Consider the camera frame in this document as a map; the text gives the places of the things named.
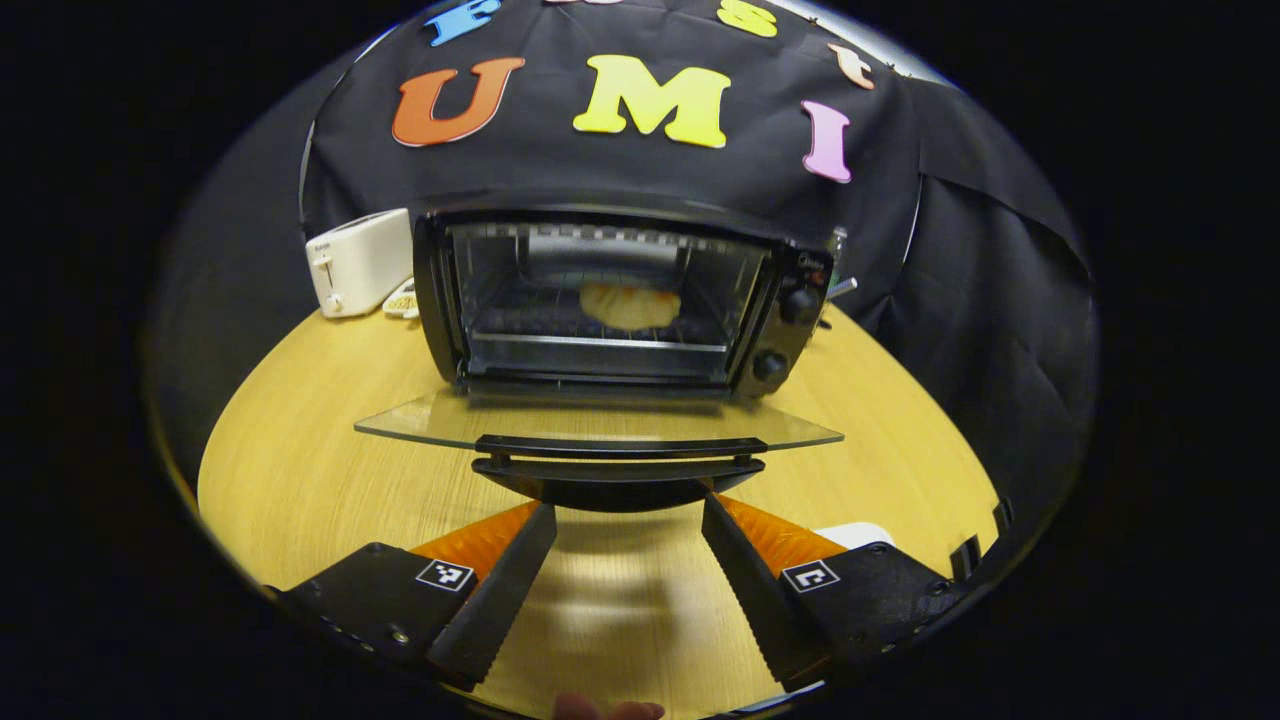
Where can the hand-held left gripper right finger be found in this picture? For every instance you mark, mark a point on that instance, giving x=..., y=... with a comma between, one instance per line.
x=750, y=590

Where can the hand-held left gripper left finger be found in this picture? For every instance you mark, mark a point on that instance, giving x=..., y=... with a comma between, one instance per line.
x=510, y=590

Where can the black electric oven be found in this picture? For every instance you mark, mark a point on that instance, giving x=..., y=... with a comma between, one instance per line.
x=790, y=310

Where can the golden bread roll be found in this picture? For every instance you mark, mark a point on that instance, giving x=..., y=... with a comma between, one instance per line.
x=630, y=305

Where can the white plate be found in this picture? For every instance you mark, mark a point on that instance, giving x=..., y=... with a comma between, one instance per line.
x=855, y=533

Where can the small white gadget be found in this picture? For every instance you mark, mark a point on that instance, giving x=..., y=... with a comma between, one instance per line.
x=403, y=300

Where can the clear plastic water bottle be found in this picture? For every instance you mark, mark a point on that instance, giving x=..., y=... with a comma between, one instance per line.
x=838, y=245

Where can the white toaster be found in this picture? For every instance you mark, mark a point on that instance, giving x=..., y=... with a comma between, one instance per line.
x=355, y=262

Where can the black table edge bracket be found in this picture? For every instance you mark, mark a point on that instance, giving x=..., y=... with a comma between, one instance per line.
x=965, y=558
x=1003, y=513

